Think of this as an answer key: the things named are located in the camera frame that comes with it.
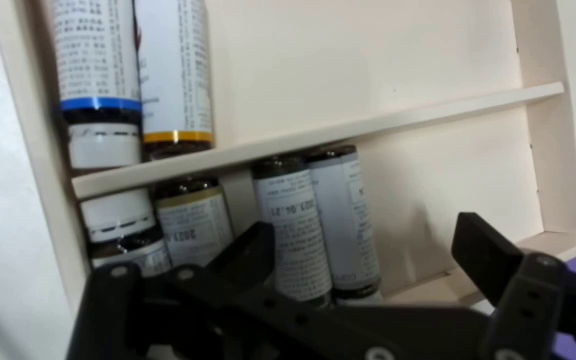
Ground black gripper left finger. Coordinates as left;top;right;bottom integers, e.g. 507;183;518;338
214;221;275;287

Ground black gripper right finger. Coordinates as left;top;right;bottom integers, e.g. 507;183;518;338
451;211;524;306

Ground wooden tray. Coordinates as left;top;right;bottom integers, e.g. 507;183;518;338
0;0;576;303

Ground white label bottle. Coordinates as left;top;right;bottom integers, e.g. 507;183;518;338
304;144;381;303
153;175;235;265
252;155;332;307

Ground flame logo bottle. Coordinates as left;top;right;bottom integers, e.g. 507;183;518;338
80;189;170;276

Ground yellow band bottle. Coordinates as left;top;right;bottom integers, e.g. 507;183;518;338
134;0;214;159

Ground blue band bottle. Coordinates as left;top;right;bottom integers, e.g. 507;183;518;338
53;0;143;171

